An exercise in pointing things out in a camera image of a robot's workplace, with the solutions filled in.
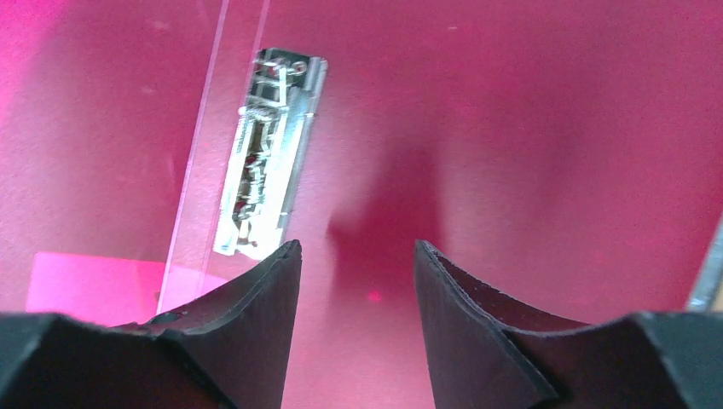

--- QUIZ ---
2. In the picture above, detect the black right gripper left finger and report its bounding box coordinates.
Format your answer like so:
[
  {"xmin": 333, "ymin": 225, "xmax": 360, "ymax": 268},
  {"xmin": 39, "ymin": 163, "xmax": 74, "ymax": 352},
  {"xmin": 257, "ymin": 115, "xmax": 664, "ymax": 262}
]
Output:
[{"xmin": 1, "ymin": 240, "xmax": 302, "ymax": 408}]

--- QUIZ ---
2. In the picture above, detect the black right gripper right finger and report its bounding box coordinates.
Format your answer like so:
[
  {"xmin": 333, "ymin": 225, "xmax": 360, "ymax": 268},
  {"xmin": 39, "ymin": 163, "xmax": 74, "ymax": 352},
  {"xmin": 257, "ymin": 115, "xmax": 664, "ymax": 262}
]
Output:
[{"xmin": 414, "ymin": 240, "xmax": 722, "ymax": 408}]

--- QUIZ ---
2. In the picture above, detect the red clip file folder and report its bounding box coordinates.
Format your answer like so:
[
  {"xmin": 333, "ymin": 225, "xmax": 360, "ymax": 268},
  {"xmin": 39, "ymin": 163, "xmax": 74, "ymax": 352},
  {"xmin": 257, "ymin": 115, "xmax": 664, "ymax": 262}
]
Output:
[{"xmin": 1, "ymin": 1, "xmax": 722, "ymax": 408}]

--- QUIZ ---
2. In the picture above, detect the silver metal folder clip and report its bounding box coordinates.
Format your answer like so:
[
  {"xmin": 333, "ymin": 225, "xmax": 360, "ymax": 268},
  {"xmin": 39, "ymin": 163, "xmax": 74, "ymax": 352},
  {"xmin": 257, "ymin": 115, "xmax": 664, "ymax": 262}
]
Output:
[{"xmin": 212, "ymin": 48, "xmax": 328, "ymax": 261}]

